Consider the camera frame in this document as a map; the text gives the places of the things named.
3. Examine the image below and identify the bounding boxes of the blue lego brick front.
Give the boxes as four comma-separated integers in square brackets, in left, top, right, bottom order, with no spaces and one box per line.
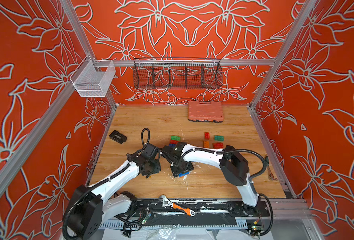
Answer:
[178,172,190,178]

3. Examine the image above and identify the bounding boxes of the red plastic tool case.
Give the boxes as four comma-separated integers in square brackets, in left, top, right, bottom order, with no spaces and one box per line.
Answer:
[188,101,224,123]

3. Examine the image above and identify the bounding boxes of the black wire basket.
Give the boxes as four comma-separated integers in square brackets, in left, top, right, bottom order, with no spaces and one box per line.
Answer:
[133,57,224,90]

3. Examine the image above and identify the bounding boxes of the orange handled adjustable wrench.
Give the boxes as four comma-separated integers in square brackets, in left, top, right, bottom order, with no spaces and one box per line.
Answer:
[160,195,196,217]

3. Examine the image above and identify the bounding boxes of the dark green lego brick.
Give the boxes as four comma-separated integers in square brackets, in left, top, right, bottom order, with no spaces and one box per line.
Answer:
[171,136,181,142]
[214,135,225,142]

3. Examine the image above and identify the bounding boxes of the green handled pliers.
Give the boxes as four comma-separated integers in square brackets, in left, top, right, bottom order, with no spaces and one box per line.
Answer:
[265,156,278,181]

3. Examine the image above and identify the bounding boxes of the small black box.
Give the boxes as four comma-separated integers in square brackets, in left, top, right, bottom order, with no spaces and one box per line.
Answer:
[109,130,127,144]

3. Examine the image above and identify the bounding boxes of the clear plastic bin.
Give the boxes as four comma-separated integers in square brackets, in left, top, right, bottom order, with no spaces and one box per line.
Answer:
[70,56,116,97]

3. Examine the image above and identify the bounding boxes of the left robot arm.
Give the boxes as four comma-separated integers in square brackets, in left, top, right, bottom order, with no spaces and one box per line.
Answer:
[62,128,161,240]

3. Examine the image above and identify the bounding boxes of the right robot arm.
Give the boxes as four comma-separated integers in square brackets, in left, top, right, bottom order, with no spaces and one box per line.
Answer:
[161,143,274,237]

